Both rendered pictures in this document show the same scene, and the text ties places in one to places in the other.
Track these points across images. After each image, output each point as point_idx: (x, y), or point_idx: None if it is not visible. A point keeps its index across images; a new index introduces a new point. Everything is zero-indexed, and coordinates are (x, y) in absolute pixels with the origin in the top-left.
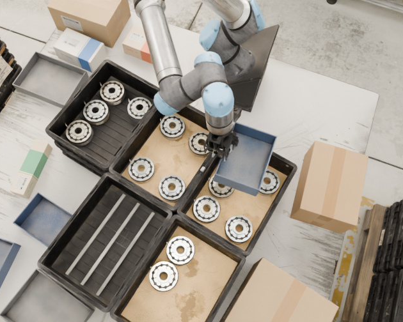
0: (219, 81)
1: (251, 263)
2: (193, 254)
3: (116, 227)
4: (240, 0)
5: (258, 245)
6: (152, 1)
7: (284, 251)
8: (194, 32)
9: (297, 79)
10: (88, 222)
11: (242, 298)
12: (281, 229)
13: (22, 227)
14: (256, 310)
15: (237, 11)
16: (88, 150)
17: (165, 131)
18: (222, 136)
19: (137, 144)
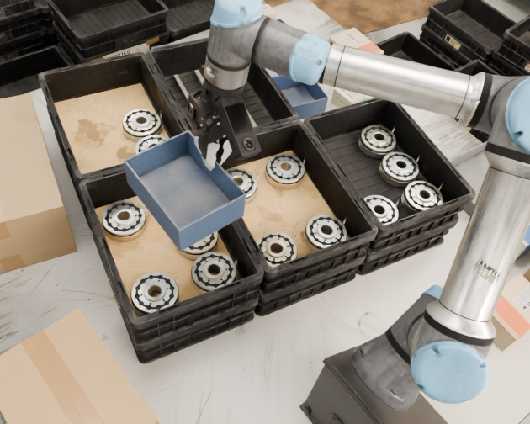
0: (262, 25)
1: (80, 249)
2: None
3: None
4: (479, 315)
5: (94, 272)
6: (476, 82)
7: (56, 297)
8: (519, 422)
9: None
10: (257, 103)
11: (44, 157)
12: (86, 315)
13: (301, 85)
14: (17, 162)
15: (451, 290)
16: (348, 142)
17: (321, 219)
18: None
19: (322, 178)
